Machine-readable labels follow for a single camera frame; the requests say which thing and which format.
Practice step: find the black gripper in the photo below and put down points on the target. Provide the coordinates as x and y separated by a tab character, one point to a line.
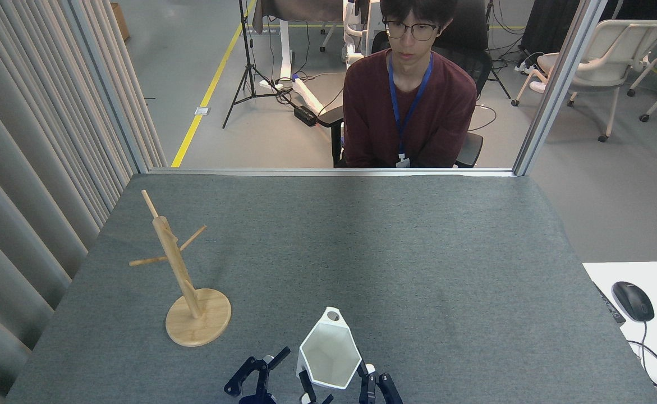
258	400

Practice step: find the white hexagonal cup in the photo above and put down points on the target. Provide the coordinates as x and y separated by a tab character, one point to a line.
328	353

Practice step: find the wooden cup storage rack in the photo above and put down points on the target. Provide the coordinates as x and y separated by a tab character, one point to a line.
196	322

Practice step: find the white id badge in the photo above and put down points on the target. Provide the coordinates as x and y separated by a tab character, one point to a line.
402	163

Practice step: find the black power strip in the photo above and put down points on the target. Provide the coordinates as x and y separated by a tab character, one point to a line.
306	115

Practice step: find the person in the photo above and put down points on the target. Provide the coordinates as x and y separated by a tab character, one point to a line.
373	118

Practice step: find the metal floor plate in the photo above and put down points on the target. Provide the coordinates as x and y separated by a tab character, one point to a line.
202	111

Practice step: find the flat black device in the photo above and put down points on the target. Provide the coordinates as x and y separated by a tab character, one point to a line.
610	306

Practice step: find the white desk leg stand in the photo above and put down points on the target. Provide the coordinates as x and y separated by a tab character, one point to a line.
286	50

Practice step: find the black computer mouse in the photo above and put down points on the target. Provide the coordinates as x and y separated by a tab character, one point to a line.
633	301

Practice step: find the beige pleated curtain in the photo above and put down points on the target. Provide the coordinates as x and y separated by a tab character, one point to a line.
31	168

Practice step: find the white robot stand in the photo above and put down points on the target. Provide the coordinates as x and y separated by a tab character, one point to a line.
353	33

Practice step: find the black office chair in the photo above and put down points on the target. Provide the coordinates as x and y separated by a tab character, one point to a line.
468	56

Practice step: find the person's glasses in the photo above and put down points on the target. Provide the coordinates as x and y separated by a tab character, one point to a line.
418	31

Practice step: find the white power strip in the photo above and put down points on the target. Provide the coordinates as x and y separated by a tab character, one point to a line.
524	67

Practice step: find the cardboard box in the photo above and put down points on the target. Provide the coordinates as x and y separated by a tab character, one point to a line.
120	21

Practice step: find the white office chair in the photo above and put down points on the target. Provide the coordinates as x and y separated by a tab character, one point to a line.
609	53

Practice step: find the silver frame rail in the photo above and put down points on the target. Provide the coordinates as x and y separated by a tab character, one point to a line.
306	171

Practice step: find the black camera tripod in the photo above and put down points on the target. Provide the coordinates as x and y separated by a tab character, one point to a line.
248	67

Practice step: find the silver frame post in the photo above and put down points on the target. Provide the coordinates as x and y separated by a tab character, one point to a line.
558	84
109	90

